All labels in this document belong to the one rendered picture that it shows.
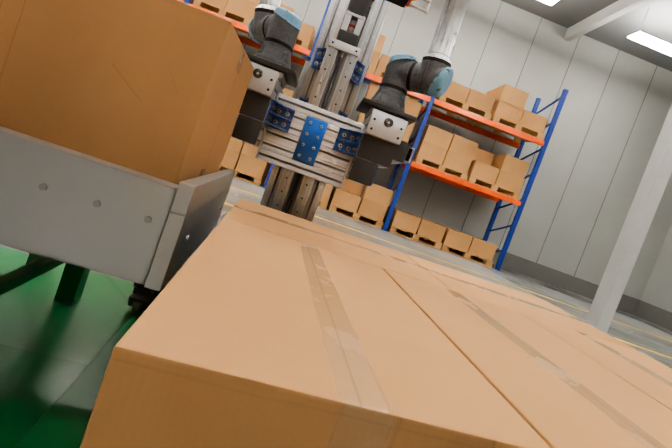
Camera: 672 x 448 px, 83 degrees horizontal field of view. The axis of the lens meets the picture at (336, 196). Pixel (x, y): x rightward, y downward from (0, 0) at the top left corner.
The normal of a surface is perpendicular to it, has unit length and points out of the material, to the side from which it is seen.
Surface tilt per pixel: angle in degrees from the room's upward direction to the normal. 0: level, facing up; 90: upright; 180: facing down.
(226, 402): 90
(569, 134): 90
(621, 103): 90
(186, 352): 0
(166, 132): 90
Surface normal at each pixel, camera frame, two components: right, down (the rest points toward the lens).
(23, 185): 0.15, 0.11
